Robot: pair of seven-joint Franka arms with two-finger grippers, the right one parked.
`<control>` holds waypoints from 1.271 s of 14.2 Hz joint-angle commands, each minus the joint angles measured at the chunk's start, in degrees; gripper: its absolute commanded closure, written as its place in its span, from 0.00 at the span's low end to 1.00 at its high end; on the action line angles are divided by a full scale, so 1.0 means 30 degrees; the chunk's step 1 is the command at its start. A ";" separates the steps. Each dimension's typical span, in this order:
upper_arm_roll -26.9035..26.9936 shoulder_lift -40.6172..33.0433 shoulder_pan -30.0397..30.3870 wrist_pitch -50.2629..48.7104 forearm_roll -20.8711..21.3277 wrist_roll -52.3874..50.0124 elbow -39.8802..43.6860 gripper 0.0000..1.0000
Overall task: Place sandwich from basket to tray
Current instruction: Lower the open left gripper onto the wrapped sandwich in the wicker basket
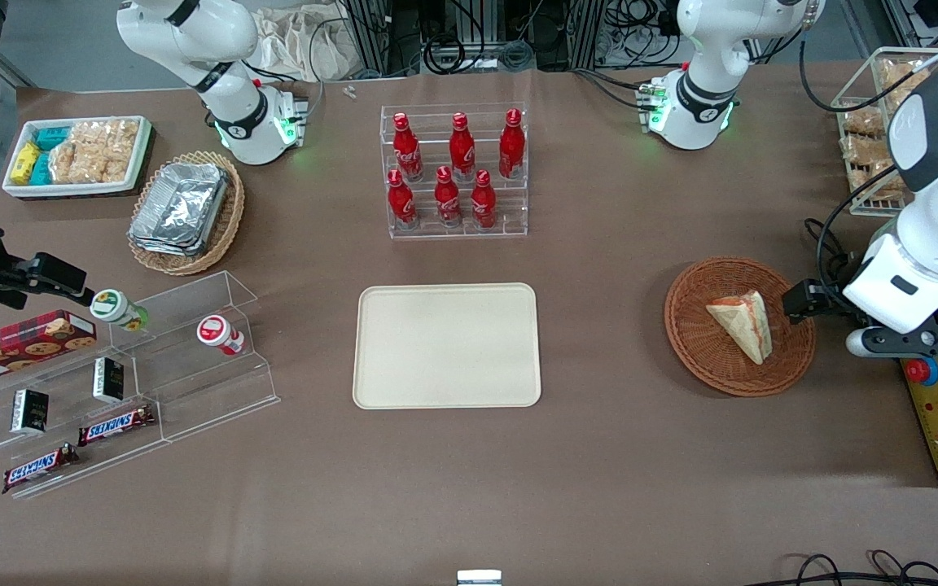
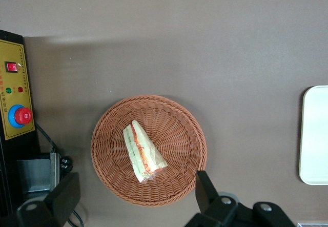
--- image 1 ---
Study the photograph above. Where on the oval light wicker basket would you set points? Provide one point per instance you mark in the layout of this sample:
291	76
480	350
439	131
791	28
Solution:
229	220

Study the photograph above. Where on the red cola bottle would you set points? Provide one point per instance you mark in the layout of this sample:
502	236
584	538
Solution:
401	203
483	203
407	150
462	150
448	199
511	146

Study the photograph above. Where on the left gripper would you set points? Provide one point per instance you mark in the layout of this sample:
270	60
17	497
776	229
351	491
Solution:
834	299

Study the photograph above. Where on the Snickers chocolate bar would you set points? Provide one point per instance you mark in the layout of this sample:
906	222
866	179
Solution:
37	468
115	426

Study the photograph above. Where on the green lid small bottle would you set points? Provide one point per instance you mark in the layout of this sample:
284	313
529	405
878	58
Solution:
115	308

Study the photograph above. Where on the teal snack packet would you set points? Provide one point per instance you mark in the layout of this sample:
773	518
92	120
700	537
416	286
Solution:
41	169
52	138

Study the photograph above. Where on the small black box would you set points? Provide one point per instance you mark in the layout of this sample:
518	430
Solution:
29	411
108	380

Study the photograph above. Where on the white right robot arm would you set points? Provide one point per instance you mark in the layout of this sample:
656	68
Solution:
225	41

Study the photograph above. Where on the crumpled beige bag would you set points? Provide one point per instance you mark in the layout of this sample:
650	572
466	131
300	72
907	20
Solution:
306	41

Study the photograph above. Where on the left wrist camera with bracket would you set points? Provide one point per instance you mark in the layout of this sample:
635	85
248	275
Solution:
917	342

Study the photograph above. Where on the beige plastic tray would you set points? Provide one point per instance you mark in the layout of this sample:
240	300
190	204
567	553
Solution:
444	346

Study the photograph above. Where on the red emergency stop button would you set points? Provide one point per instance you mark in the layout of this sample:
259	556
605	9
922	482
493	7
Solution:
922	371

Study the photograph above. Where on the brown table cover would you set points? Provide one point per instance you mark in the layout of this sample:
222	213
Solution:
599	488

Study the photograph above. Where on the aluminium foil tray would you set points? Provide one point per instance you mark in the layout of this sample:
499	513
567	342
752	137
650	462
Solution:
161	247
180	203

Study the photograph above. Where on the round brown wicker basket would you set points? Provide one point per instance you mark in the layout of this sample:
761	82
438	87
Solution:
705	358

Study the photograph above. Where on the white rectangular plastic bin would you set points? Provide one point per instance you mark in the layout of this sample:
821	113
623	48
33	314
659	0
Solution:
139	159

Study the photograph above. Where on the clear rice cracker pack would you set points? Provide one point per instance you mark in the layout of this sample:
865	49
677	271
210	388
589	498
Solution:
899	75
864	150
74	155
864	122
117	150
884	183

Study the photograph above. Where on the red cookie box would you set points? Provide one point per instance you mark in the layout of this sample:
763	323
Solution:
21	346

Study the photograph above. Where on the small silver edge object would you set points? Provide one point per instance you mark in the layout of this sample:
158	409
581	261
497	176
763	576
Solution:
479	578

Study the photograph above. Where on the red lid small bottle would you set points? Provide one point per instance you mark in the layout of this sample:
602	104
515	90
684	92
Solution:
216	332

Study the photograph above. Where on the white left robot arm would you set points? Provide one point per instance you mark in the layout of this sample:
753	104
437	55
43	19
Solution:
705	49

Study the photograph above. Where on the triangle sandwich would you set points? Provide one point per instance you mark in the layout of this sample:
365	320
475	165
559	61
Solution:
744	325

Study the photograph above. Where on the clear acrylic bottle rack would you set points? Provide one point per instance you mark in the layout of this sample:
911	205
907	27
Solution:
510	203

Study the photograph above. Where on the aluminium frame post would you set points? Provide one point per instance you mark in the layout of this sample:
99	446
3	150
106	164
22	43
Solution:
587	28
370	32

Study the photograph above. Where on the yellow snack packet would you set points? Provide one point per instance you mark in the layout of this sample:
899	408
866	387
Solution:
24	163

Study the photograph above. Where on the clear acrylic stepped shelf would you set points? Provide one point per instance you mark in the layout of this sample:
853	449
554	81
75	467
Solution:
192	382

